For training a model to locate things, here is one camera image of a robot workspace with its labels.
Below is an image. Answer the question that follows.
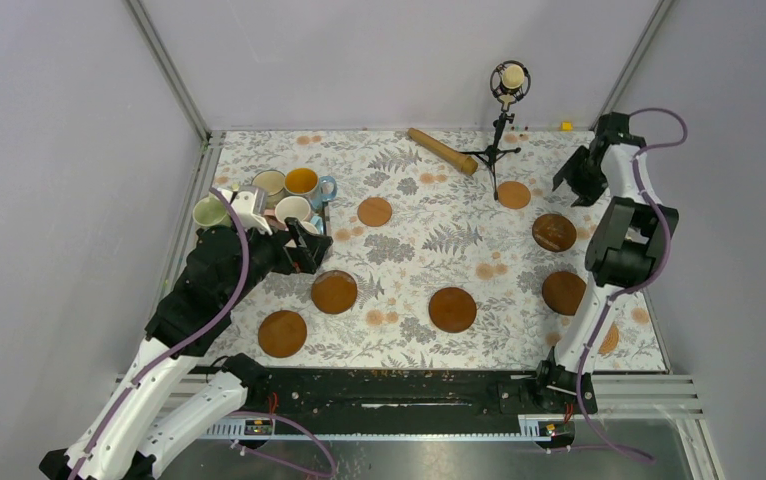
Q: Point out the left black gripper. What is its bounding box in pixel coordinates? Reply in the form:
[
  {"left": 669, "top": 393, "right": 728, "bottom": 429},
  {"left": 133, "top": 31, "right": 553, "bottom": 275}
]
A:
[{"left": 224, "top": 215, "right": 333, "bottom": 307}]

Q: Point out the glossy brown coaster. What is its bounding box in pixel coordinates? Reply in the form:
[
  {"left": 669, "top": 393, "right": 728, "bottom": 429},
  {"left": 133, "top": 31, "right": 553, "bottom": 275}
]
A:
[{"left": 311, "top": 270, "right": 358, "bottom": 315}]

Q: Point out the dark scuffed brown coaster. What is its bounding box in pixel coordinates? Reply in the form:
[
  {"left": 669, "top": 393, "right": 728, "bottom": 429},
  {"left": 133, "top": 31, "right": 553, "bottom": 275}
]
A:
[{"left": 531, "top": 213, "right": 577, "bottom": 253}]

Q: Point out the light cork coaster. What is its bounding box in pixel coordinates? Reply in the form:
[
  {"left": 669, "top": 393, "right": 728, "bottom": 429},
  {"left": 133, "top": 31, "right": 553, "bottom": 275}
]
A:
[
  {"left": 497, "top": 181, "right": 531, "bottom": 210},
  {"left": 357, "top": 197, "right": 393, "bottom": 227}
]

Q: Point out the woven rattan coaster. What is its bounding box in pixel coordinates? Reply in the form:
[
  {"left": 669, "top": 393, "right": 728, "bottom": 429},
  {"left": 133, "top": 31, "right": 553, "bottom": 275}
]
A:
[{"left": 598, "top": 323, "right": 620, "bottom": 355}]

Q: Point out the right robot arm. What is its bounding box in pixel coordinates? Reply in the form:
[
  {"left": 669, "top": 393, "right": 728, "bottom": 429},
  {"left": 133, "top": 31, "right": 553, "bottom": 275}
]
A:
[{"left": 531, "top": 112, "right": 679, "bottom": 414}]

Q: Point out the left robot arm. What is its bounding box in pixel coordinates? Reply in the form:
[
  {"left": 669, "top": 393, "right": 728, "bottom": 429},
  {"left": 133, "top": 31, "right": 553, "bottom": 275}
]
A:
[{"left": 39, "top": 221, "right": 333, "bottom": 479}]

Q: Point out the light blue mug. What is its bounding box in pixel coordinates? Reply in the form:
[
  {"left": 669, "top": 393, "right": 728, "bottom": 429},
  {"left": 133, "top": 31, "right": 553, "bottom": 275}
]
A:
[{"left": 301, "top": 215, "right": 325, "bottom": 235}]

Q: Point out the pink mug white inside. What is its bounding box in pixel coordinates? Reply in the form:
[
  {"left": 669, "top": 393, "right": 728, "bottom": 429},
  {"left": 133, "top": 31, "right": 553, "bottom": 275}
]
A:
[{"left": 274, "top": 196, "right": 314, "bottom": 230}]

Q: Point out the blue mug orange inside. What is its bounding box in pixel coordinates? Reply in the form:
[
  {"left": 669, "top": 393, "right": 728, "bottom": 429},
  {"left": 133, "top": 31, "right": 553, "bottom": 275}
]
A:
[{"left": 284, "top": 168, "right": 338, "bottom": 211}]

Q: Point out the beige mug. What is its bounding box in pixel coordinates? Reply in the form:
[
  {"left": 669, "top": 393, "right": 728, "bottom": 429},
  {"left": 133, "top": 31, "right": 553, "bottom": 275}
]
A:
[{"left": 251, "top": 170, "right": 287, "bottom": 208}]

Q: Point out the light green mug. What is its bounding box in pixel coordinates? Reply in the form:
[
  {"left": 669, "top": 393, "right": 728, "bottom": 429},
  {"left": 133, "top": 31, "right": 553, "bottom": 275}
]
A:
[{"left": 191, "top": 194, "right": 232, "bottom": 229}]

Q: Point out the wooden rolling pin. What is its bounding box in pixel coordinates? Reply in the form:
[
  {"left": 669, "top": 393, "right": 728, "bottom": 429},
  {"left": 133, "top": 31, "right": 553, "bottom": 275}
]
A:
[{"left": 407, "top": 128, "right": 478, "bottom": 176}]

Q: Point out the microphone on black tripod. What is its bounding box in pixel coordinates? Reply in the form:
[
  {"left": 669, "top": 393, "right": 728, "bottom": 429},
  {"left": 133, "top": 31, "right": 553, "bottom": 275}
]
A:
[{"left": 463, "top": 60, "right": 532, "bottom": 201}]

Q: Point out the floral patterned table mat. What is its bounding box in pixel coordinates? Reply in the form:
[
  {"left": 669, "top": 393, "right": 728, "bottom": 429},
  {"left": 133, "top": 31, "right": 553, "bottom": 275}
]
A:
[{"left": 172, "top": 128, "right": 670, "bottom": 372}]

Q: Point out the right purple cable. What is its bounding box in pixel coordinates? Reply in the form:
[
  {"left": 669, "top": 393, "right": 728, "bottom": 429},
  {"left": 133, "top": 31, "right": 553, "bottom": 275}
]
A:
[{"left": 548, "top": 107, "right": 689, "bottom": 465}]

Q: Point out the purple cable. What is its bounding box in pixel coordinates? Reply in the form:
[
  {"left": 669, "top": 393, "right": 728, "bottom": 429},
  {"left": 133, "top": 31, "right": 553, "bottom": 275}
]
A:
[
  {"left": 548, "top": 107, "right": 689, "bottom": 465},
  {"left": 64, "top": 188, "right": 252, "bottom": 480}
]

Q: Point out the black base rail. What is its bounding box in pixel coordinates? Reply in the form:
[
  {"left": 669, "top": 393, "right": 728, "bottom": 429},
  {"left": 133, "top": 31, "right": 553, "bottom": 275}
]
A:
[{"left": 218, "top": 354, "right": 598, "bottom": 436}]

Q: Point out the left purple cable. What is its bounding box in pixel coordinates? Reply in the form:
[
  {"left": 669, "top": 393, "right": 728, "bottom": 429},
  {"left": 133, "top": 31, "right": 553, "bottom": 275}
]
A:
[{"left": 64, "top": 188, "right": 252, "bottom": 480}]

